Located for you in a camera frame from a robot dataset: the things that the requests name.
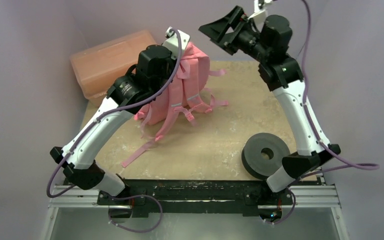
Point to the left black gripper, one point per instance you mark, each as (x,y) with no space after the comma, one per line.
(173,62)

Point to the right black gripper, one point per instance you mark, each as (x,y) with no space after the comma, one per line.
(233,33)

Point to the pink student backpack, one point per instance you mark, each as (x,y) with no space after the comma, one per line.
(187,93)

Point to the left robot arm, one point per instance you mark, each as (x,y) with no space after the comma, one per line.
(142,83)

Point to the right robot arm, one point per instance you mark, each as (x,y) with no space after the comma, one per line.
(284,78)

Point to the orange translucent plastic box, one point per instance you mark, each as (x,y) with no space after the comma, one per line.
(97,68)

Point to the dark grey tape roll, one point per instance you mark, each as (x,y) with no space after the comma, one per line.
(262,154)

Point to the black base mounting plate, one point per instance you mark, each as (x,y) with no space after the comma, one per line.
(249,198)

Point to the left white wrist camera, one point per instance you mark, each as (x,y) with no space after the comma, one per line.
(176,41)

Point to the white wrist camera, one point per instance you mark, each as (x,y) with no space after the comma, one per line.
(260,11)
(176,41)

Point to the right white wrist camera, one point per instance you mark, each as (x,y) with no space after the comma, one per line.
(260,11)

